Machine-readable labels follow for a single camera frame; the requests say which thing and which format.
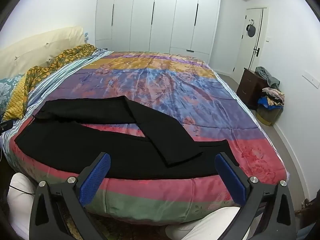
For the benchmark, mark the teal patterned pillow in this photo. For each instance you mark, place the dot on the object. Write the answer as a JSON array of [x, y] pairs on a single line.
[[7, 90]]

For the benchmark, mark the pile of mixed clothes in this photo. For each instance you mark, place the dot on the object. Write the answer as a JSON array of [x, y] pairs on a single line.
[[272, 96]]

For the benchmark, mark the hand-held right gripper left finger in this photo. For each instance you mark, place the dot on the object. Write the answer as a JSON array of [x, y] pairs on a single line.
[[96, 177]]

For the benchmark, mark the white door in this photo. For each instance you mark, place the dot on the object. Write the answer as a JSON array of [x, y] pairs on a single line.
[[243, 52]]

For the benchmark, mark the white wardrobe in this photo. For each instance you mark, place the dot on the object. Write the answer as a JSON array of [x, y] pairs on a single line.
[[160, 15]]

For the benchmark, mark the mustard floral cloth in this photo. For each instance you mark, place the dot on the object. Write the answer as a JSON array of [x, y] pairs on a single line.
[[32, 75]]

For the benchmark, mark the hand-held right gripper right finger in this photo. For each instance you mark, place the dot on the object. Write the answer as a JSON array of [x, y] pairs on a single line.
[[231, 180]]

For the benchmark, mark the cream headboard pillow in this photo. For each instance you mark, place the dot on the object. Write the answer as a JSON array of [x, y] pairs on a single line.
[[37, 47]]

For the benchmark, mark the light blue striped sheet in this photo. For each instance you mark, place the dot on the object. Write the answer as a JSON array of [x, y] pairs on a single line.
[[75, 62]]

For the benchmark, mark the white wall switch plate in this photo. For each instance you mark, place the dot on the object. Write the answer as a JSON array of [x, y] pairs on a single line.
[[310, 82]]

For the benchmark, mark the gold laundry basket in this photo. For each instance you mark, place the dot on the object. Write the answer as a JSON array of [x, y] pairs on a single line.
[[268, 116]]

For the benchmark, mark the black round door hanger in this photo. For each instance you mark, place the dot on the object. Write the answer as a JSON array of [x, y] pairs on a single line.
[[250, 30]]

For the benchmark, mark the person's white trouser leg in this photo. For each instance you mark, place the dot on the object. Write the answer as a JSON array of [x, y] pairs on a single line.
[[18, 205], [207, 226]]

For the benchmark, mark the dark brown nightstand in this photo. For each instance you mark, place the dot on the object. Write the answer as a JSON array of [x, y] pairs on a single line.
[[250, 87]]

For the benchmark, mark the wall socket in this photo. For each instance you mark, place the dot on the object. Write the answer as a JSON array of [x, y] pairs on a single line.
[[87, 37]]

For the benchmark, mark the colourful striped floral quilt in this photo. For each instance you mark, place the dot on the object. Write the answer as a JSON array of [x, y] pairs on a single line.
[[195, 100]]

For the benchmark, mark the black pants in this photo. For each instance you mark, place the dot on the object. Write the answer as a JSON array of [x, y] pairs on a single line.
[[75, 140]]

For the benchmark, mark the grey cloth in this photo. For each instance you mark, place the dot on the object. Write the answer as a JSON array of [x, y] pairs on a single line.
[[267, 76]]

